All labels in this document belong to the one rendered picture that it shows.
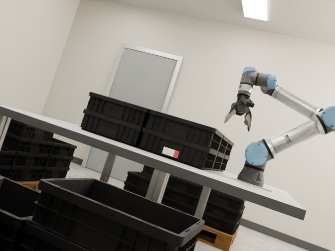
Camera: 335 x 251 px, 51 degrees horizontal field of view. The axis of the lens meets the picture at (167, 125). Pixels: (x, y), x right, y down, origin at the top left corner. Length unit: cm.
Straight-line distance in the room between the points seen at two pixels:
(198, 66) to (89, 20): 211
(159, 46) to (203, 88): 101
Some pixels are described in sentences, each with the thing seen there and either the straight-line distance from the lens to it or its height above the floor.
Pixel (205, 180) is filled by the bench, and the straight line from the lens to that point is 144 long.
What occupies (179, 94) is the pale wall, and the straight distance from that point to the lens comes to 536.
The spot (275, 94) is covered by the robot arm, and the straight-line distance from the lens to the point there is 208.
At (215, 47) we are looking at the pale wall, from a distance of 546.
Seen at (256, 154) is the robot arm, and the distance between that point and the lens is 187.
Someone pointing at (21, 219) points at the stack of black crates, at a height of 48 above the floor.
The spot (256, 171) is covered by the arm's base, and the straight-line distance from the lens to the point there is 201.
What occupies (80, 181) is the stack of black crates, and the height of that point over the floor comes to 59.
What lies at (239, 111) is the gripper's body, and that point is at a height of 106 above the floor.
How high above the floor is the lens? 78
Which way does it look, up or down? 3 degrees up
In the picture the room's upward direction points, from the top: 18 degrees clockwise
